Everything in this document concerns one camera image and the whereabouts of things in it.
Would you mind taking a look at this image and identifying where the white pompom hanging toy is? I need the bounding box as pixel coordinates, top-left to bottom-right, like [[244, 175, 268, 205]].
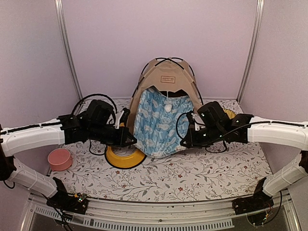
[[164, 91, 172, 113]]

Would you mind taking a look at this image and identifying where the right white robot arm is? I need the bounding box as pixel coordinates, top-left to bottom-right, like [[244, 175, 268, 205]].
[[180, 101, 308, 198]]

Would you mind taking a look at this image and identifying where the left aluminium frame post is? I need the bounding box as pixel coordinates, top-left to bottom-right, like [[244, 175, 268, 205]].
[[54, 0, 83, 100]]

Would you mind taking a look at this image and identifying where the right aluminium frame post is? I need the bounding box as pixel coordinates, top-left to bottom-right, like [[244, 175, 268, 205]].
[[236, 0, 265, 104]]

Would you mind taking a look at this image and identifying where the beige fabric pet tent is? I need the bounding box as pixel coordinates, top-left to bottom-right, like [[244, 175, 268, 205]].
[[126, 57, 204, 145]]

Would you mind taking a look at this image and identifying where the yellow pet bowl stand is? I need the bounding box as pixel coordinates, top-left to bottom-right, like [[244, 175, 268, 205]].
[[105, 122, 147, 168]]

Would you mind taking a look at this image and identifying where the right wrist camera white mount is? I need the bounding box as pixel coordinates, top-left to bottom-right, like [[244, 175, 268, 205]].
[[188, 113, 205, 131]]

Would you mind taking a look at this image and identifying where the blue snowman pattern mat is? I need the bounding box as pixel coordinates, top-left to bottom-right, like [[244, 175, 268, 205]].
[[133, 87, 193, 158]]

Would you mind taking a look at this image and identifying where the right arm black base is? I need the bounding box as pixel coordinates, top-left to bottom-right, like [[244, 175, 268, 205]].
[[232, 178, 274, 226]]

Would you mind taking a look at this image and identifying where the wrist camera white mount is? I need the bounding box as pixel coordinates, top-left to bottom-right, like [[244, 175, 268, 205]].
[[188, 113, 205, 131], [115, 108, 130, 129]]

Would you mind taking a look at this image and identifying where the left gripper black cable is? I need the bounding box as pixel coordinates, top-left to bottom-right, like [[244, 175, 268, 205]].
[[71, 93, 120, 156]]

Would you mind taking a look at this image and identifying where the golden leaf shaped tray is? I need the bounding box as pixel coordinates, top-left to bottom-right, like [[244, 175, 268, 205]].
[[223, 108, 236, 119]]

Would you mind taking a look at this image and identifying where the aluminium front rail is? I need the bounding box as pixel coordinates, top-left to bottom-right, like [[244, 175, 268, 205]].
[[22, 190, 303, 231]]

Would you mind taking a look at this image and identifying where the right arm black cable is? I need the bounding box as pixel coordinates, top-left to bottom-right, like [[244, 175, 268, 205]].
[[175, 112, 308, 154]]

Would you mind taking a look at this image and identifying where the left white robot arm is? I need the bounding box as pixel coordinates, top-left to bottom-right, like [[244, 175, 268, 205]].
[[0, 100, 137, 198]]

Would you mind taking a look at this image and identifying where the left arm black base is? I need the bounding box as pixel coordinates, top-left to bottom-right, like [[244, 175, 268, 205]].
[[46, 177, 89, 215]]

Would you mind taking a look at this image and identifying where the pink round bowl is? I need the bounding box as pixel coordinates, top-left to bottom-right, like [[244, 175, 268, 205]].
[[48, 148, 73, 171]]

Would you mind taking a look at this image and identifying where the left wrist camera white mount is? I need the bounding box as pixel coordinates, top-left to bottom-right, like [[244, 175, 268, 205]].
[[115, 108, 130, 129]]

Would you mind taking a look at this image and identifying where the aluminium frame post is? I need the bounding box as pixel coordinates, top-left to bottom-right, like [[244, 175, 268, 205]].
[[236, 0, 265, 104], [54, 0, 83, 100]]

